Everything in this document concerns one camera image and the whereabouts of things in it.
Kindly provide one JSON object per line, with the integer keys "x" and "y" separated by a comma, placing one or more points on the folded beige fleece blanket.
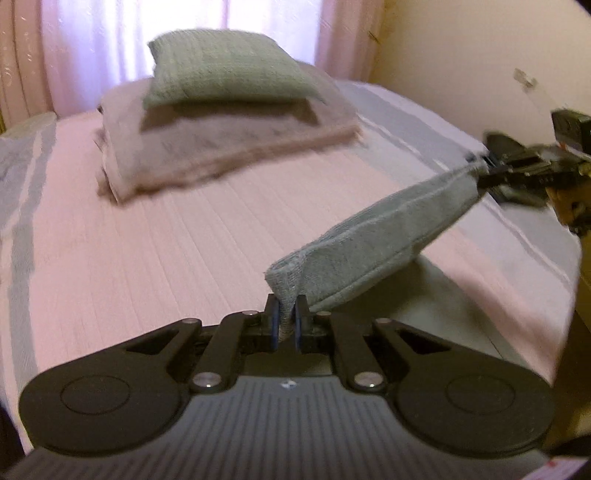
{"x": 190, "y": 143}

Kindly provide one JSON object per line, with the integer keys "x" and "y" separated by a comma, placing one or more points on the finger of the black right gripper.
{"x": 502, "y": 177}
{"x": 507, "y": 194}

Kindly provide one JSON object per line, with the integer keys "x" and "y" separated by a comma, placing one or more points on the pink window curtain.
{"x": 61, "y": 56}

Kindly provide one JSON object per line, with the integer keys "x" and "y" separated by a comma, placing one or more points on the pink and grey bedspread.
{"x": 79, "y": 273}

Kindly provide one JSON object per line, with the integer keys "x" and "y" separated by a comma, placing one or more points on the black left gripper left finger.
{"x": 236, "y": 337}

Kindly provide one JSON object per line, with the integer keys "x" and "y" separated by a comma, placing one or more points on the grey-green knitted cloth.
{"x": 356, "y": 254}

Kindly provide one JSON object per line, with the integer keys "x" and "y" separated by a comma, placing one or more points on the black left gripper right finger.
{"x": 338, "y": 337}

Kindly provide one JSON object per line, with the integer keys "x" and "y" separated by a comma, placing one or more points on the green textured pillow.
{"x": 203, "y": 65}

